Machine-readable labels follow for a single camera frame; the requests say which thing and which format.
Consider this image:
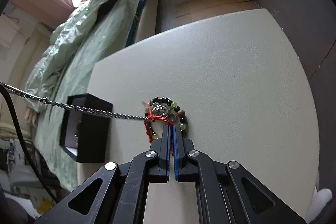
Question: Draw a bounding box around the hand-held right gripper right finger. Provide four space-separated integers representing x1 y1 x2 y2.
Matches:
171 126 307 224

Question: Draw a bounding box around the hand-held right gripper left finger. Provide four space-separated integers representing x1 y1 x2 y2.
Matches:
34 125 171 224

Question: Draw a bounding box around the multicolour bead bracelet red cord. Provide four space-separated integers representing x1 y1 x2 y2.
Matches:
142 95 189 156

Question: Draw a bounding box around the black cardboard box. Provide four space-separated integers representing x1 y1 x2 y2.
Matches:
59 93 113 164

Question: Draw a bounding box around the silver chain necklace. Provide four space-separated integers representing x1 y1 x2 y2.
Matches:
0 81 149 120

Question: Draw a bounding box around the white low table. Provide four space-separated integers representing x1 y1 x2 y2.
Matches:
76 9 319 224

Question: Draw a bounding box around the bed with green sheet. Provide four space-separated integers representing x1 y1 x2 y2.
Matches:
25 0 160 188

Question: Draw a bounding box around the flat cardboard sheet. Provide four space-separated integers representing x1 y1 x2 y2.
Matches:
175 0 259 18

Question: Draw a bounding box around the white cloth object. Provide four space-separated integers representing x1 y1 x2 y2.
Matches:
307 187 334 224

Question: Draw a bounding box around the light green duvet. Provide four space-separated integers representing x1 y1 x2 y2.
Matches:
50 0 142 62

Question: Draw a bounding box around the black cloth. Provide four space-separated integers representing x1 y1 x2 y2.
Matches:
97 0 121 17

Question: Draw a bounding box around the beige headboard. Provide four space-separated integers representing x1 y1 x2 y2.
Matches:
0 14 53 62

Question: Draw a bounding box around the black cable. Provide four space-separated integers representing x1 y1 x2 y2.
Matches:
0 84 59 203

